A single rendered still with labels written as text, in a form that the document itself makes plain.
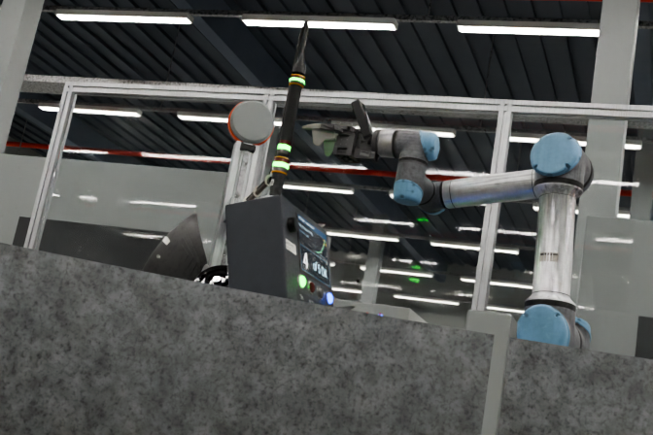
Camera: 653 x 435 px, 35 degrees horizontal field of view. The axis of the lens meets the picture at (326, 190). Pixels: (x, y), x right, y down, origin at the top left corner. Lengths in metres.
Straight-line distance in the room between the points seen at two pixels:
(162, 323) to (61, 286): 0.09
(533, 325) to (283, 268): 0.77
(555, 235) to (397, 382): 1.55
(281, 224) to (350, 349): 0.91
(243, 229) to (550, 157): 0.90
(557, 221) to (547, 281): 0.14
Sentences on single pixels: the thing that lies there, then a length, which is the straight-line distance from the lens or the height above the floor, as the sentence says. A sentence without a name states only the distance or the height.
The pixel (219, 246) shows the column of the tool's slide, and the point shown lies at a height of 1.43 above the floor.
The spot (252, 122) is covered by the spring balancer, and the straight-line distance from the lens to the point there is 3.52.
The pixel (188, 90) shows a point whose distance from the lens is 3.86.
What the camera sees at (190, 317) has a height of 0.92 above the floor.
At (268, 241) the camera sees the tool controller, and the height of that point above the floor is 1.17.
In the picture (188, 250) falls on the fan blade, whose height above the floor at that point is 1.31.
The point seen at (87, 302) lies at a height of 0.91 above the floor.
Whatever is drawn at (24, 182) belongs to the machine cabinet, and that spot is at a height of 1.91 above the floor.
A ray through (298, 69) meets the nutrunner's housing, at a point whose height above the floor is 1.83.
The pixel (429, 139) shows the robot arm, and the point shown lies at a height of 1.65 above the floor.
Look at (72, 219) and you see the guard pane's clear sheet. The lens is 3.94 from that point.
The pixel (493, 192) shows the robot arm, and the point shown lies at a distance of 2.67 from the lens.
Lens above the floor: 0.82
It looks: 14 degrees up
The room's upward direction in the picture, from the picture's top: 10 degrees clockwise
